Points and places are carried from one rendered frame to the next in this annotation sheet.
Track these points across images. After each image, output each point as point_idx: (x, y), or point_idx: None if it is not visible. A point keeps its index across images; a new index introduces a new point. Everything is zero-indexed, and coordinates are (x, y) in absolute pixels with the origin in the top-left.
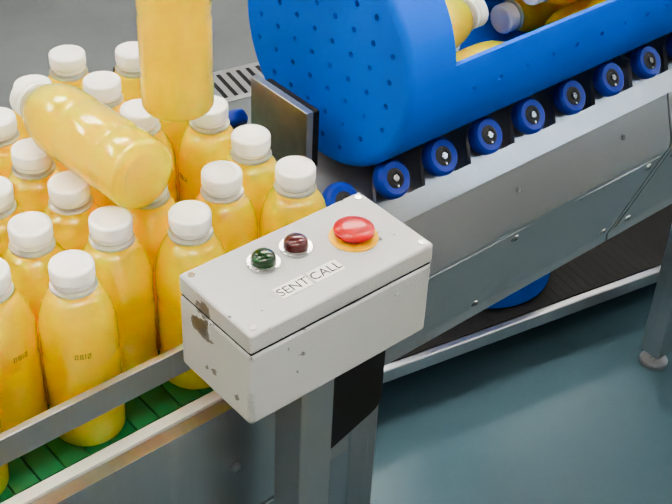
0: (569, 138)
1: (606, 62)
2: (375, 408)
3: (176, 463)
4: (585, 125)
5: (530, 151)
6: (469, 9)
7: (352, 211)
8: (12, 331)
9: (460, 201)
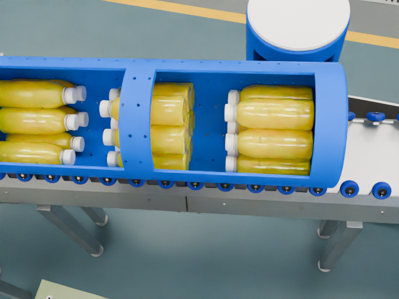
0: (107, 191)
1: None
2: (52, 214)
3: None
4: (119, 189)
5: (81, 187)
6: (59, 124)
7: None
8: None
9: (41, 189)
